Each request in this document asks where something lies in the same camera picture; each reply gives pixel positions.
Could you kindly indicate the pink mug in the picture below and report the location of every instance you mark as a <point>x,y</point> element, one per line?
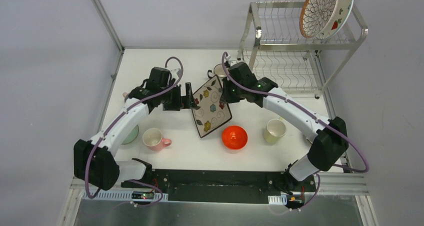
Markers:
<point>153,138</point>

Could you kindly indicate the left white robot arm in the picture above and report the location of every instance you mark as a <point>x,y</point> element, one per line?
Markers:
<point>94,160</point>

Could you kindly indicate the orange bowl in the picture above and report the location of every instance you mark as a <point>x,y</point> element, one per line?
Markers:
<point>234,137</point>

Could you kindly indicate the square floral plate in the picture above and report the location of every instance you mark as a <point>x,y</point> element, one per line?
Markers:
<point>210,113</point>

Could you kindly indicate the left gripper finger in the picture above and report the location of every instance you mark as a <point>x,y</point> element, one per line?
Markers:
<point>172,105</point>
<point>189,100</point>

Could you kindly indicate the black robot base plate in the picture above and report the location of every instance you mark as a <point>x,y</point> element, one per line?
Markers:
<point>216,186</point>

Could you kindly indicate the brown dish under right arm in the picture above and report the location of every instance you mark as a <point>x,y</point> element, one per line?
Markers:
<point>308,140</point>

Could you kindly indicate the pale yellow mug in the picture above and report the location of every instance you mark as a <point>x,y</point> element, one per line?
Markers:
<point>274,130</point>

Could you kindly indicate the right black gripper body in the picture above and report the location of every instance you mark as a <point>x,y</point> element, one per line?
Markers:
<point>237,93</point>

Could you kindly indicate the white mug black handle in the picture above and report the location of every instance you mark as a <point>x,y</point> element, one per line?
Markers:
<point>218,71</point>

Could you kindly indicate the brown petal pattern plate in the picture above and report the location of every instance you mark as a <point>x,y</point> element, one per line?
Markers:
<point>314,16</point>

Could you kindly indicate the mint green bowl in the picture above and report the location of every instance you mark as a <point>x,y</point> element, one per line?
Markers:
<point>131,136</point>

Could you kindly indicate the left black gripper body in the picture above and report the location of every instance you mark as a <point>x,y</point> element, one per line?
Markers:
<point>180,98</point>

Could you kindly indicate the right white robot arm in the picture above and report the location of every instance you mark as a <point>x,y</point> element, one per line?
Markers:
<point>328,136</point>

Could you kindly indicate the steel two-tier dish rack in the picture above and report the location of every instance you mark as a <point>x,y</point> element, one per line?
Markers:
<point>273,47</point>

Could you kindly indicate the watermelon pattern round plate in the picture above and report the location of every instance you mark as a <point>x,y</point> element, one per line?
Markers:
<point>338,18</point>

